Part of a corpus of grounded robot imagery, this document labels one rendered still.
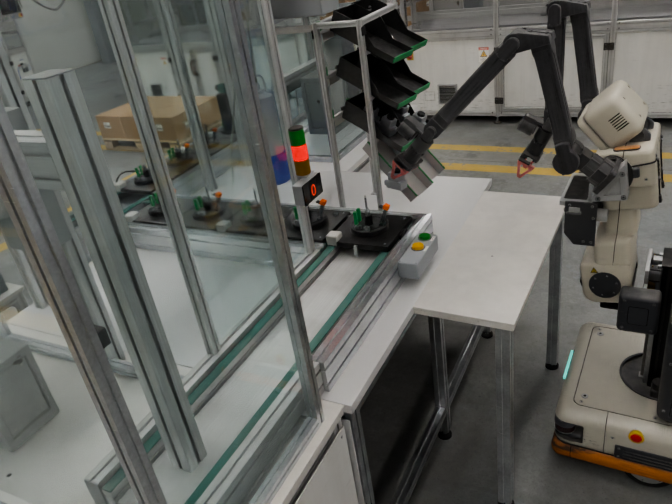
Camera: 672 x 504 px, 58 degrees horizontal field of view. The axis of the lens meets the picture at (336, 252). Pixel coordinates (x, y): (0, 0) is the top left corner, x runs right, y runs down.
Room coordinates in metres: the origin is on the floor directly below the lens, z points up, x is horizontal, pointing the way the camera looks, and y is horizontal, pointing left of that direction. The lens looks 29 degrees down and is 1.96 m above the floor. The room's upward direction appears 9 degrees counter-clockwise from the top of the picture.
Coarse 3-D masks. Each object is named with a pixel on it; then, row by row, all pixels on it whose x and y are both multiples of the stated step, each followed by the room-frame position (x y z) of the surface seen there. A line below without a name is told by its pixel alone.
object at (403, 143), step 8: (360, 96) 2.32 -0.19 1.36; (352, 104) 2.23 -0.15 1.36; (360, 104) 2.35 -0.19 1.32; (376, 104) 2.31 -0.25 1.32; (384, 104) 2.29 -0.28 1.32; (344, 112) 2.26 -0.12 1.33; (352, 112) 2.23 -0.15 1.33; (360, 112) 2.21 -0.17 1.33; (384, 112) 2.29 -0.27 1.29; (392, 112) 2.27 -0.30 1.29; (352, 120) 2.23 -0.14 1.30; (360, 120) 2.21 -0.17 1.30; (360, 128) 2.21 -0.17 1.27; (376, 128) 2.17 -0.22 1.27; (376, 136) 2.17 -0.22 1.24; (384, 136) 2.14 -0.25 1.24; (392, 136) 2.19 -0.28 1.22; (400, 136) 2.20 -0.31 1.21; (416, 136) 2.20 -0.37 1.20; (392, 144) 2.12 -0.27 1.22; (400, 144) 2.15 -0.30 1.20; (408, 144) 2.12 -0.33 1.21
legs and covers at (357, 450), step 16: (432, 320) 1.83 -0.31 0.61; (400, 336) 1.52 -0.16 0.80; (432, 336) 1.83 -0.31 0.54; (432, 352) 1.83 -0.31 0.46; (464, 352) 2.14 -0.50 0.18; (384, 368) 1.40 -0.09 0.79; (432, 368) 1.84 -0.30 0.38; (464, 368) 2.06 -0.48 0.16; (448, 384) 1.95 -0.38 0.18; (448, 400) 1.85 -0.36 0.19; (352, 416) 1.20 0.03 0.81; (432, 416) 1.78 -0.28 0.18; (448, 416) 1.84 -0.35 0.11; (352, 432) 1.20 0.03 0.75; (432, 432) 1.70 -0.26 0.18; (448, 432) 1.85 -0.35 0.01; (352, 448) 1.20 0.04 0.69; (416, 448) 1.63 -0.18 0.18; (352, 464) 1.20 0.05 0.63; (368, 464) 1.24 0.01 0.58; (416, 464) 1.56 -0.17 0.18; (368, 480) 1.22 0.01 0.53; (416, 480) 1.51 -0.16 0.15; (368, 496) 1.21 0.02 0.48; (400, 496) 1.44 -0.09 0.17
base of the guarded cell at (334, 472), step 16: (336, 416) 1.16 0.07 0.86; (320, 432) 1.11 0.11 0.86; (336, 432) 1.16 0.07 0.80; (320, 448) 1.08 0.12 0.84; (336, 448) 1.14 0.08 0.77; (304, 464) 1.02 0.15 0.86; (320, 464) 1.07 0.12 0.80; (336, 464) 1.12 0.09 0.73; (288, 480) 0.98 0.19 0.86; (304, 480) 1.02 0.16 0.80; (320, 480) 1.05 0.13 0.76; (336, 480) 1.11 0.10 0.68; (352, 480) 1.18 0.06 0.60; (288, 496) 0.95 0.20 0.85; (304, 496) 0.99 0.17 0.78; (320, 496) 1.04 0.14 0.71; (336, 496) 1.10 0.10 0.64; (352, 496) 1.16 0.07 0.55
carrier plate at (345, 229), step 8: (352, 216) 2.09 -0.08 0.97; (392, 216) 2.03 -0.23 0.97; (408, 216) 2.01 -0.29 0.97; (344, 224) 2.03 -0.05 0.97; (392, 224) 1.96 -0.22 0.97; (400, 224) 1.95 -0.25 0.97; (408, 224) 1.97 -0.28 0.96; (344, 232) 1.96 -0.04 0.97; (392, 232) 1.90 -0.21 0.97; (400, 232) 1.90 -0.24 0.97; (344, 240) 1.90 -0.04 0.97; (352, 240) 1.89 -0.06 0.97; (360, 240) 1.88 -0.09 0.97; (368, 240) 1.87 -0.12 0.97; (376, 240) 1.86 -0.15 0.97; (384, 240) 1.85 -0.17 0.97; (392, 240) 1.84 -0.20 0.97; (360, 248) 1.85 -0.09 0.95; (368, 248) 1.84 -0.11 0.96; (376, 248) 1.82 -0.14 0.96; (384, 248) 1.81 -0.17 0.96
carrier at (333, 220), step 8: (312, 208) 2.22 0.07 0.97; (312, 216) 2.10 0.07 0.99; (328, 216) 2.12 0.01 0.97; (336, 216) 2.11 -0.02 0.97; (344, 216) 2.10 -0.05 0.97; (312, 224) 2.03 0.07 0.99; (320, 224) 2.04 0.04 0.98; (328, 224) 2.05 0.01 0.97; (336, 224) 2.04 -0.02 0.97; (312, 232) 2.00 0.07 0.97; (320, 232) 1.99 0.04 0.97; (328, 232) 1.98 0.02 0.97; (320, 240) 1.93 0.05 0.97
